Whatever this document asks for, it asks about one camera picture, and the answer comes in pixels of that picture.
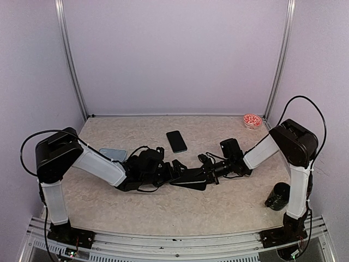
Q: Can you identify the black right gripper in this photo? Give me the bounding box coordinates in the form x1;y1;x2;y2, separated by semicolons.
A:
190;157;233;184

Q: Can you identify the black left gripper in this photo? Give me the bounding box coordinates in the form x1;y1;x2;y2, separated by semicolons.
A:
141;159;188;188

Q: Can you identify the black phone case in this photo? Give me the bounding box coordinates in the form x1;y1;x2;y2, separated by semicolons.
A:
170;168;206;189

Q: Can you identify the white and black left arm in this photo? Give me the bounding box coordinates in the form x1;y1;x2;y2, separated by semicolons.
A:
35;127;182;243

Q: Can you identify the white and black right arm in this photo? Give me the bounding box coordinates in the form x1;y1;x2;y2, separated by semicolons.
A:
196;119;318;219

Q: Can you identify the light blue phone case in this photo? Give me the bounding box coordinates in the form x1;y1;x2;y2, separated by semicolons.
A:
99;148;127;162

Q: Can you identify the green-edged black smartphone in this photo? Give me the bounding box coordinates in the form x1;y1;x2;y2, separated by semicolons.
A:
166;130;188;153

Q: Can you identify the black cup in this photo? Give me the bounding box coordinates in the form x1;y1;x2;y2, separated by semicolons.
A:
264;182;290;211

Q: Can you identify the red and white patterned bowl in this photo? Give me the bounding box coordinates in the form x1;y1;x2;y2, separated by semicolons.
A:
243;114;263;130

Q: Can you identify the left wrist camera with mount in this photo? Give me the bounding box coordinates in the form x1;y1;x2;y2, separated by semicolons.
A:
147;147;165;163

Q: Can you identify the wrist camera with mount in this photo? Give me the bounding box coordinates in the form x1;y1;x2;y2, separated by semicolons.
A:
147;147;165;163
197;154;215;164

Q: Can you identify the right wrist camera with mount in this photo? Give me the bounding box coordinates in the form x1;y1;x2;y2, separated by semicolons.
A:
197;154;215;164

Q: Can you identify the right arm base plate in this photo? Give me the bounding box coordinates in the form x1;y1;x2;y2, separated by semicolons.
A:
259;211;308;248

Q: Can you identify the front aluminium rail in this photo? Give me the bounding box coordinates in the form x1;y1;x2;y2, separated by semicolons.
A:
19;215;336;262

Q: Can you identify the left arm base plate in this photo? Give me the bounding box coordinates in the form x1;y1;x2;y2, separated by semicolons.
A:
47;221;95;249

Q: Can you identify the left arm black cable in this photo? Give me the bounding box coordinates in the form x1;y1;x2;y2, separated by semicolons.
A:
20;129;82;177

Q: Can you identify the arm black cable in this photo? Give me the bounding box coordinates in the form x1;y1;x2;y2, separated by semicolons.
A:
20;129;82;177
277;94;327;170

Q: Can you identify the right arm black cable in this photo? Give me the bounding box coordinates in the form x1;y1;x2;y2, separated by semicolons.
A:
277;94;327;170

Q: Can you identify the right aluminium frame post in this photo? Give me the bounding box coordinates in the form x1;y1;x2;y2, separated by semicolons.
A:
263;0;296;122

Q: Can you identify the aluminium frame post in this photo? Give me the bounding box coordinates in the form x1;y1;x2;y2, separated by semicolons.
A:
263;0;296;122
55;0;89;121

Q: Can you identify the left aluminium frame post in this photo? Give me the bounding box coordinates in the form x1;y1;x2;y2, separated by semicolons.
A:
55;0;89;121

